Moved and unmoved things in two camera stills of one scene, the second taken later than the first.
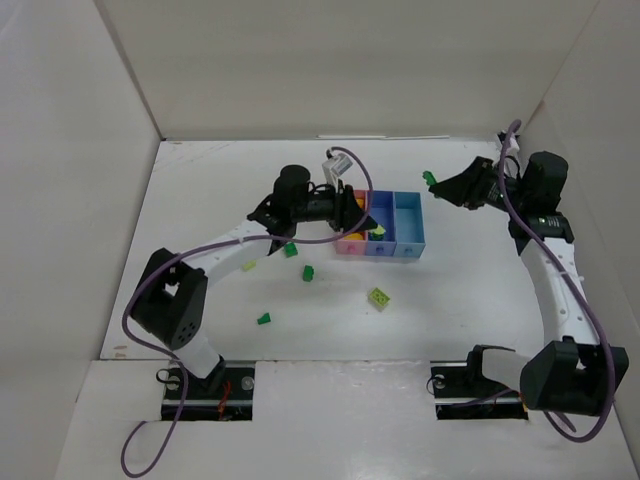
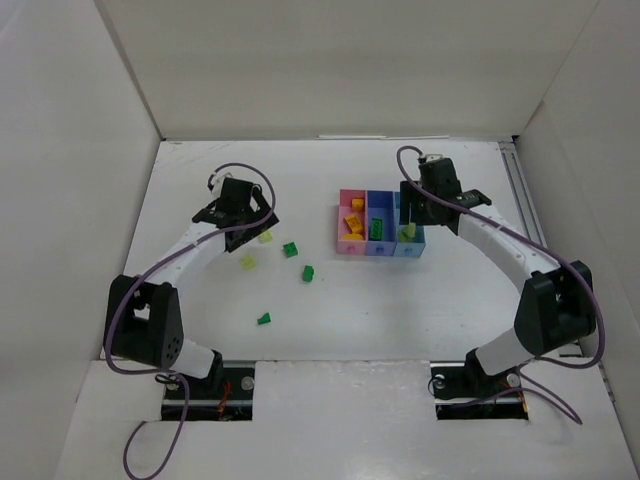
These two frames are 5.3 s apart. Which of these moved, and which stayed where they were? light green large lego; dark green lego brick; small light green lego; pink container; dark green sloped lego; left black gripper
Moved: left black gripper; light green large lego
Stayed: dark green sloped lego; pink container; small light green lego; dark green lego brick
